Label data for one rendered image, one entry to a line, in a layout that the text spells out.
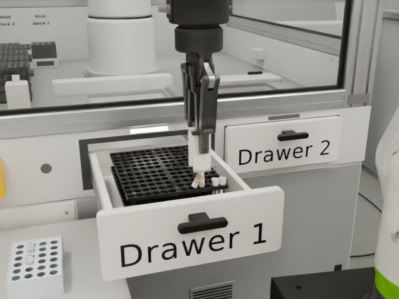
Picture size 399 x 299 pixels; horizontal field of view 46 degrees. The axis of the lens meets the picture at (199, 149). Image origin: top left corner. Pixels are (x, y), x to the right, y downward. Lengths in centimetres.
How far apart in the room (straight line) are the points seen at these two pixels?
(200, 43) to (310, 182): 60
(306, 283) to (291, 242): 50
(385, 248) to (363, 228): 201
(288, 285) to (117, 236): 27
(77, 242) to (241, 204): 36
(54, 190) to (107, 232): 35
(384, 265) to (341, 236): 70
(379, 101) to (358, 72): 206
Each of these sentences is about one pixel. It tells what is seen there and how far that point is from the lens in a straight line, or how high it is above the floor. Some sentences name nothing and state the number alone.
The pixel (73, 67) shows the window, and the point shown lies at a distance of 97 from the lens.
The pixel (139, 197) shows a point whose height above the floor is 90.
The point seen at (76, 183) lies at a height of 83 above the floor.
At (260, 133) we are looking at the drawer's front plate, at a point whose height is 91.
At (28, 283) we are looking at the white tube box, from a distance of 81.
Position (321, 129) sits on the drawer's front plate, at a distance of 114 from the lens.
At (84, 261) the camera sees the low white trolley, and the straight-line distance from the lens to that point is 90.
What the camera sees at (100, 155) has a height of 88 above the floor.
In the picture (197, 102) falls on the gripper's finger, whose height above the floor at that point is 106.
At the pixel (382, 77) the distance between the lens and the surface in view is 321.
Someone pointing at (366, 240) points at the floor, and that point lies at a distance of 254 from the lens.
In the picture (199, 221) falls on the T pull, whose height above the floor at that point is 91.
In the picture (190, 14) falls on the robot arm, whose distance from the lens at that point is 71.
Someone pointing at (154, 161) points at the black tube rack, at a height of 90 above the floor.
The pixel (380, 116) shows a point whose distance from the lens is 323.
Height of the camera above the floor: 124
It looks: 20 degrees down
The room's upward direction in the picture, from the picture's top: straight up
